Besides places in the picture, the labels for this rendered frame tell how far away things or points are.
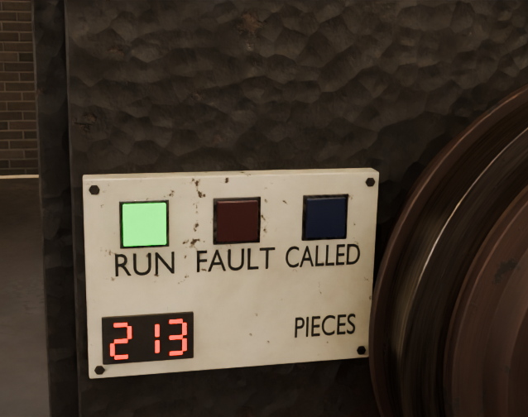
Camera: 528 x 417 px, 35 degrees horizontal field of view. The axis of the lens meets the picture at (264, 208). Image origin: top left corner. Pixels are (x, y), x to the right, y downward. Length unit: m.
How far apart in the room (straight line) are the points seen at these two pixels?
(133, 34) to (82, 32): 0.04
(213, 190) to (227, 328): 0.13
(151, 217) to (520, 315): 0.31
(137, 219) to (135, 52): 0.14
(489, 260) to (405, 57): 0.22
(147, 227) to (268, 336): 0.15
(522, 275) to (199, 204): 0.27
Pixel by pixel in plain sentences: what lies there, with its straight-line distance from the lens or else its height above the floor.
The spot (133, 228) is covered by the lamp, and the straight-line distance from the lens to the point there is 0.71.
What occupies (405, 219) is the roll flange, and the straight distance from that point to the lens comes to 0.69.
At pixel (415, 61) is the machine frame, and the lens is 0.77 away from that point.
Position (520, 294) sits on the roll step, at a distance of 0.65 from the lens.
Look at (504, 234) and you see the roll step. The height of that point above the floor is 1.22.
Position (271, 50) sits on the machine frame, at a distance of 0.73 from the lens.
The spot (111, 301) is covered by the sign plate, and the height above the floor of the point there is 1.13.
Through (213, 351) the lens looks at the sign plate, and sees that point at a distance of 0.76.
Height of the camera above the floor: 1.39
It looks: 14 degrees down
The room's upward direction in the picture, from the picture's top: 1 degrees clockwise
